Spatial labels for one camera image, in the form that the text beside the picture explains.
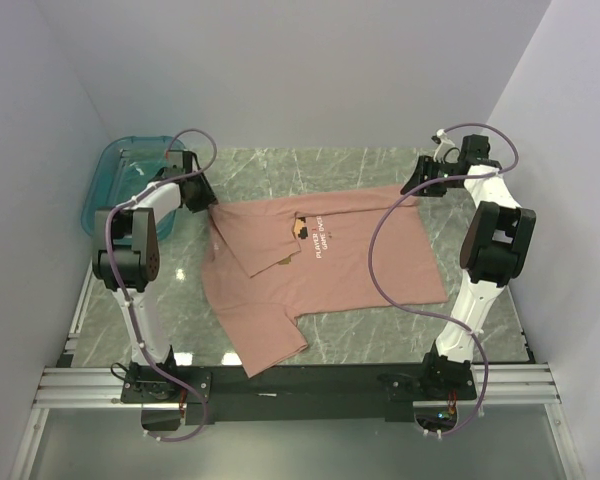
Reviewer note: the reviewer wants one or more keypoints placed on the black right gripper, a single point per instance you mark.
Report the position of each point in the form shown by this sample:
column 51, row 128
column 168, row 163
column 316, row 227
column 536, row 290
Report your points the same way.
column 425, row 166

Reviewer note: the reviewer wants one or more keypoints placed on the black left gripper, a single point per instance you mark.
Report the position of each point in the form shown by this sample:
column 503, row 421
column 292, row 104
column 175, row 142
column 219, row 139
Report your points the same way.
column 208, row 197

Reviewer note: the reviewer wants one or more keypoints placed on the pink t shirt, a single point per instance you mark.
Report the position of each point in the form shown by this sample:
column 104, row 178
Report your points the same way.
column 272, row 261

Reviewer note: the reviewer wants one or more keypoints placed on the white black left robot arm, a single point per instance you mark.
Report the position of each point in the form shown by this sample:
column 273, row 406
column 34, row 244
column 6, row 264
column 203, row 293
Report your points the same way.
column 126, row 259

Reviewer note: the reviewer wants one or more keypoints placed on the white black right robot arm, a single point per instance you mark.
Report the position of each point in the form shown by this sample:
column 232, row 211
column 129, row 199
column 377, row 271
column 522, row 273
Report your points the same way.
column 493, row 252

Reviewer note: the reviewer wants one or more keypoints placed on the teal transparent plastic bin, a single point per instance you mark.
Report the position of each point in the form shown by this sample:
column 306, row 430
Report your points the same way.
column 124, row 169

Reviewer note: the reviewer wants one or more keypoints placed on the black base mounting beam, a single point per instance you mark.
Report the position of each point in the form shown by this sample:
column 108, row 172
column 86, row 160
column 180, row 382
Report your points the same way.
column 309, row 392

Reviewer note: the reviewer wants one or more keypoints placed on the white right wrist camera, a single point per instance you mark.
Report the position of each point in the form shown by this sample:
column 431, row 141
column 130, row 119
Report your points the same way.
column 443, row 145

